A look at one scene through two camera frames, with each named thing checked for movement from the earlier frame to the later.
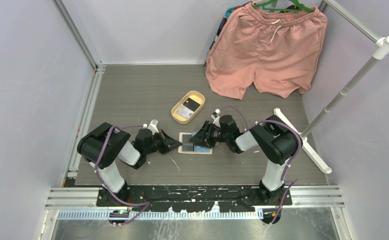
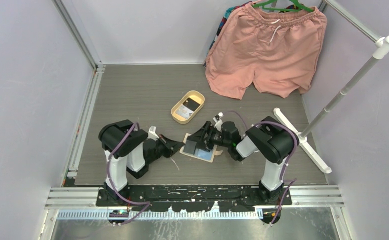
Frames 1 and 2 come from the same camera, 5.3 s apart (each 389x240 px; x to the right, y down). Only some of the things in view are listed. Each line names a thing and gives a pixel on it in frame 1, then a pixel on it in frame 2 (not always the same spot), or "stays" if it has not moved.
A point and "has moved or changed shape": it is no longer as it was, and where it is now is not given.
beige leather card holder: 188,147 has moved or changed shape
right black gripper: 201,138 stays
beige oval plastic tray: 187,107 stays
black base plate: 239,199 stays
